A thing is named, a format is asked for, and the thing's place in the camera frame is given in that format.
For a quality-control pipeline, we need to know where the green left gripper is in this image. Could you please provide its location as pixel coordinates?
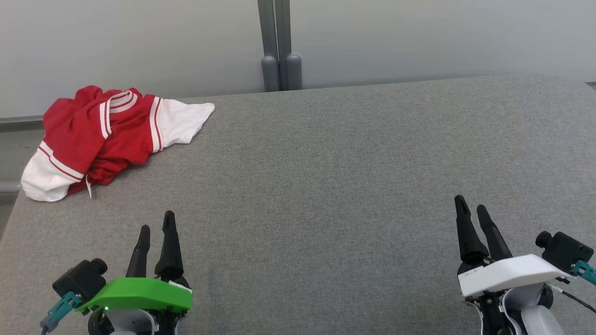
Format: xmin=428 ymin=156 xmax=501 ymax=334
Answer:
xmin=77 ymin=211 xmax=193 ymax=335

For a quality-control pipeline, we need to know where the left camera cable teal plug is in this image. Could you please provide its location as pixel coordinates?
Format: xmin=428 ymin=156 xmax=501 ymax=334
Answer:
xmin=40 ymin=291 xmax=82 ymax=335

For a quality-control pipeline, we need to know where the red white number 23 jersey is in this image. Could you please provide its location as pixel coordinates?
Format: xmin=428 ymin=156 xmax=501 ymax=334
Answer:
xmin=21 ymin=86 xmax=216 ymax=202

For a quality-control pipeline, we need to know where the grey metal partition post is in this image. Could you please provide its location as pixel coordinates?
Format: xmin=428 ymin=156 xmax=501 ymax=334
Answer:
xmin=257 ymin=0 xmax=280 ymax=92
xmin=276 ymin=0 xmax=302 ymax=91

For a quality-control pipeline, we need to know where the right camera cable teal plug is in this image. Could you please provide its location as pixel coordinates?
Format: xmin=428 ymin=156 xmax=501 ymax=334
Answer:
xmin=547 ymin=261 xmax=596 ymax=313

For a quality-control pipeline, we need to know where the camera cable teal plug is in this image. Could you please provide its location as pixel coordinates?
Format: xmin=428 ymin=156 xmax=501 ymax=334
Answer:
xmin=547 ymin=261 xmax=596 ymax=313
xmin=40 ymin=291 xmax=82 ymax=335

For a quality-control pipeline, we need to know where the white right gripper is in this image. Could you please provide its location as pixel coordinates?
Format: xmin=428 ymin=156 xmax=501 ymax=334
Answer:
xmin=454 ymin=195 xmax=571 ymax=335

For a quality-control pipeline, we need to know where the grey wall baseboard rail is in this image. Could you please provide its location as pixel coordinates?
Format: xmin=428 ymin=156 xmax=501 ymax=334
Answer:
xmin=0 ymin=115 xmax=45 ymax=133

